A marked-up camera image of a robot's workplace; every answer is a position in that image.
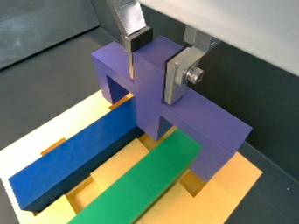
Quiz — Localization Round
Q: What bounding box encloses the blue long bar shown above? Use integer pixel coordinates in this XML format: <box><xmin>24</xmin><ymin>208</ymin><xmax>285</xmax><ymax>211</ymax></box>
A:
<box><xmin>9</xmin><ymin>99</ymin><xmax>143</xmax><ymax>213</ymax></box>

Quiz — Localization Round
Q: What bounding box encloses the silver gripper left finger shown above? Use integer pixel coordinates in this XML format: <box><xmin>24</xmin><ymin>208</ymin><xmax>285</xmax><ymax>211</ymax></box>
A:
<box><xmin>107</xmin><ymin>0</ymin><xmax>153</xmax><ymax>78</ymax></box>

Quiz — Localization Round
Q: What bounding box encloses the yellow slotted board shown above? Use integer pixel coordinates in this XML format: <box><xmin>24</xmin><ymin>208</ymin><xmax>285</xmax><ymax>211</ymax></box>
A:
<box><xmin>0</xmin><ymin>92</ymin><xmax>261</xmax><ymax>224</ymax></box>

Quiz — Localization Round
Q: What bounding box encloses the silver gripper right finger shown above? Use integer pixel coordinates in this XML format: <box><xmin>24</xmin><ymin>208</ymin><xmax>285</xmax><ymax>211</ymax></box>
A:
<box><xmin>163</xmin><ymin>25</ymin><xmax>220</xmax><ymax>105</ymax></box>

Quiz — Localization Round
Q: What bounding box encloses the green long bar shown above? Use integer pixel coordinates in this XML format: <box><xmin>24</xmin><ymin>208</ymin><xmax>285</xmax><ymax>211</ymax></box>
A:
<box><xmin>68</xmin><ymin>129</ymin><xmax>201</xmax><ymax>224</ymax></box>

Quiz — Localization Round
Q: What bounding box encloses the purple comb-shaped block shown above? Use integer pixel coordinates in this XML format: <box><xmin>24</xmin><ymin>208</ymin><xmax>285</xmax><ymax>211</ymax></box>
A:
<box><xmin>92</xmin><ymin>37</ymin><xmax>252</xmax><ymax>181</ymax></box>

